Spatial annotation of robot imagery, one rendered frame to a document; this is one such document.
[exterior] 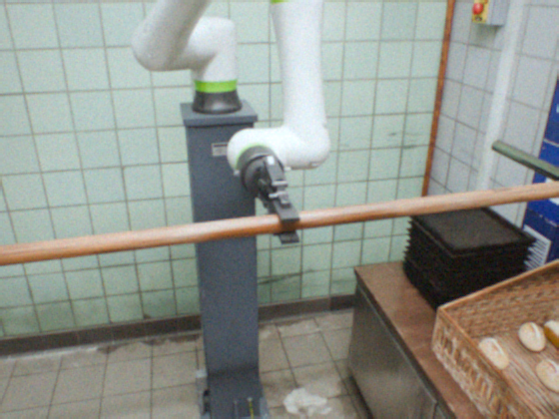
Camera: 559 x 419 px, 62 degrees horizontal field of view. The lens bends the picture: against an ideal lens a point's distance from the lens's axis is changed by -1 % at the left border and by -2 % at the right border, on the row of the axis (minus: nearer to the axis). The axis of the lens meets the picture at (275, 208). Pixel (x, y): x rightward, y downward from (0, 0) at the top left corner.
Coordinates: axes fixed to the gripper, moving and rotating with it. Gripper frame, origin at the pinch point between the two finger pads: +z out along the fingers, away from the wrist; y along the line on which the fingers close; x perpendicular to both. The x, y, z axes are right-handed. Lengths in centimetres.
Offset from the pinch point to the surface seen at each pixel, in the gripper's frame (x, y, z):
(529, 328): -78, 54, -22
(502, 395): -51, 49, 2
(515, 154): -62, 1, -25
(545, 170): -62, 1, -15
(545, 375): -71, 55, -7
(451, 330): -50, 47, -19
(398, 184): -84, 50, -122
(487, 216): -83, 35, -57
